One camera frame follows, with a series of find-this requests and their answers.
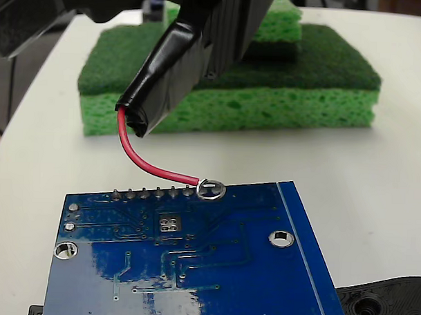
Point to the blue printed circuit board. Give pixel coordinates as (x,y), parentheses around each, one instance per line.
(226,286)

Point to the grey and blue small device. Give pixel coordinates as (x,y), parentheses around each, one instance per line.
(153,12)

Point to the large green scrub sponge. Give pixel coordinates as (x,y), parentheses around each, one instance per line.
(267,107)

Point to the small green scrub sponge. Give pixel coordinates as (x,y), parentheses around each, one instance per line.
(281,25)

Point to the dark background equipment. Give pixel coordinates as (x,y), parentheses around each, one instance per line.
(333,1)

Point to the black 3D-printed board bracket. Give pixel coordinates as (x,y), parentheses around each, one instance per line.
(382,295)

